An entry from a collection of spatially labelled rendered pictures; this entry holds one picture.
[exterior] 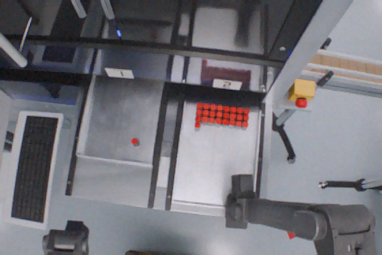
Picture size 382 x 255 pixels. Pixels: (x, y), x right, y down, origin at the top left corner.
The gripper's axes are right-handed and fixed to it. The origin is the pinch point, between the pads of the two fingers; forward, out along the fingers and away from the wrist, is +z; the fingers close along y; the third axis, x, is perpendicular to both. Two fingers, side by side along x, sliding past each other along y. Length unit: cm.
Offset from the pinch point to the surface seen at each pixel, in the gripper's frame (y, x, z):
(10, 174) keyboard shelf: 2, 84, 10
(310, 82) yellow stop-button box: 41.9, -20.1, -13.2
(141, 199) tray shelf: 0.9, 30.2, 2.2
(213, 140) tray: 23.4, 8.6, 1.8
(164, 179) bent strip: 8.3, 23.6, 1.9
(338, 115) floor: 70, -78, 90
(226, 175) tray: 11.9, 3.2, 1.9
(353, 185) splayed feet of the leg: 23, -82, 77
